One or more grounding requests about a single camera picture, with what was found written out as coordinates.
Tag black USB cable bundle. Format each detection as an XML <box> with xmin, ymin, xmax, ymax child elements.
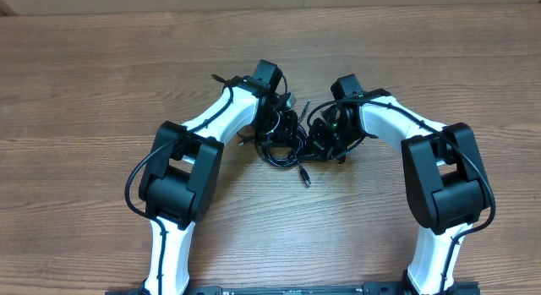
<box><xmin>237</xmin><ymin>98</ymin><xmax>313</xmax><ymax>188</ymax></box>

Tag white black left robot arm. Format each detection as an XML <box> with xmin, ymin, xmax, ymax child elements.
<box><xmin>134</xmin><ymin>60</ymin><xmax>290</xmax><ymax>294</ymax></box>

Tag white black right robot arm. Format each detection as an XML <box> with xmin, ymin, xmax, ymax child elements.
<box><xmin>306</xmin><ymin>74</ymin><xmax>495</xmax><ymax>294</ymax></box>

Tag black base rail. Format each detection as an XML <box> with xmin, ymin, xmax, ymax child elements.
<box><xmin>105</xmin><ymin>281</ymin><xmax>482</xmax><ymax>295</ymax></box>

